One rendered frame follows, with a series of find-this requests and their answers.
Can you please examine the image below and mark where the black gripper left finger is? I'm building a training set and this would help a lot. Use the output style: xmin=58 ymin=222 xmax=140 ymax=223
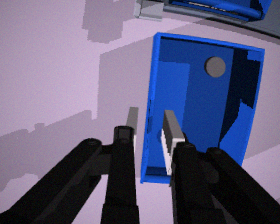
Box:
xmin=0 ymin=107 xmax=140 ymax=224

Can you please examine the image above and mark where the grey steel disc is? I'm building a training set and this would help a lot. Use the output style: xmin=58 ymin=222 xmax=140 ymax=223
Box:
xmin=204 ymin=56 xmax=226 ymax=78

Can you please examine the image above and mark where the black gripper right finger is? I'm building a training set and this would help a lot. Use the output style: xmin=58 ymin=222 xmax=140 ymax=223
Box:
xmin=161 ymin=110 xmax=280 ymax=224

